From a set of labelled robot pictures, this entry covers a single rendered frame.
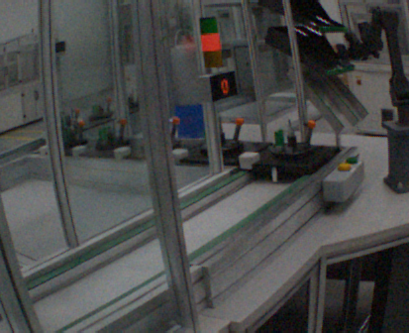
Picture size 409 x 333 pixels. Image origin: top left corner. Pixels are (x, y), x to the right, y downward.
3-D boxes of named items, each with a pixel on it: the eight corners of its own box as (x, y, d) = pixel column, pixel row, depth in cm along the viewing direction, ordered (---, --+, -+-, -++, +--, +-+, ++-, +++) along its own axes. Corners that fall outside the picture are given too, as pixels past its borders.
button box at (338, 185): (364, 178, 154) (363, 159, 153) (344, 202, 138) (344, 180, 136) (346, 177, 158) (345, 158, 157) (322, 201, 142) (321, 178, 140)
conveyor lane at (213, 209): (340, 179, 171) (339, 150, 168) (187, 303, 105) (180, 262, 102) (267, 174, 187) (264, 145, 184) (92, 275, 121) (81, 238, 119)
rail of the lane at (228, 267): (359, 175, 171) (357, 144, 168) (213, 308, 101) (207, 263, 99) (346, 174, 174) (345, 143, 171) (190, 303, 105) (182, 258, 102)
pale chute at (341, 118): (354, 128, 184) (359, 120, 181) (338, 135, 175) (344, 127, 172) (305, 71, 193) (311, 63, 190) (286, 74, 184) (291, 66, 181)
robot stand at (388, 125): (430, 186, 148) (429, 127, 143) (397, 194, 147) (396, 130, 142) (414, 175, 162) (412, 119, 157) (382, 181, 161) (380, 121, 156)
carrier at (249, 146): (273, 148, 183) (268, 110, 180) (235, 168, 164) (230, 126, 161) (211, 146, 197) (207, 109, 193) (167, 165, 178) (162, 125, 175)
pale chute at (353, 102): (363, 120, 196) (368, 113, 193) (350, 126, 187) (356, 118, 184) (319, 67, 205) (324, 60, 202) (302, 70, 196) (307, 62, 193)
